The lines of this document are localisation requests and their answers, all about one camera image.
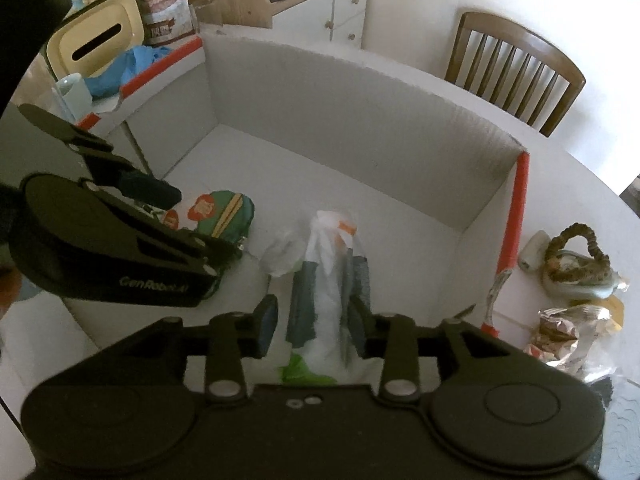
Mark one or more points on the white wooden sideboard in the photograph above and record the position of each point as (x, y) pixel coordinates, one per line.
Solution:
(339, 21)

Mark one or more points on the green cartoon pouch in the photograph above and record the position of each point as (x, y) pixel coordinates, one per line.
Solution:
(222, 219)

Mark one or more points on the red white cardboard box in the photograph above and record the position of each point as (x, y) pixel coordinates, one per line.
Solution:
(432, 187)

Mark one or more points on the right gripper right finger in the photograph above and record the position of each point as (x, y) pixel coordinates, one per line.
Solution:
(392, 339)

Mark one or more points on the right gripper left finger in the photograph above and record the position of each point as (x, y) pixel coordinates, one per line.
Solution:
(232, 337)

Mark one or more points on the cream tissue box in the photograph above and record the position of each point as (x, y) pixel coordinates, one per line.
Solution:
(89, 40)

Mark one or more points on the silver foil snack bag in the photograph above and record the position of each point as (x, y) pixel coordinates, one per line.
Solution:
(576, 340)

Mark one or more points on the white green plastic packet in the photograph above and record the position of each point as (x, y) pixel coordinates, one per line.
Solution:
(324, 259)

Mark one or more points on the wooden dining chair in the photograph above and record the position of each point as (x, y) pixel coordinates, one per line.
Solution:
(514, 69)

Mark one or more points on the blue cloth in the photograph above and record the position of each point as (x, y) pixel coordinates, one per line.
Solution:
(123, 69)

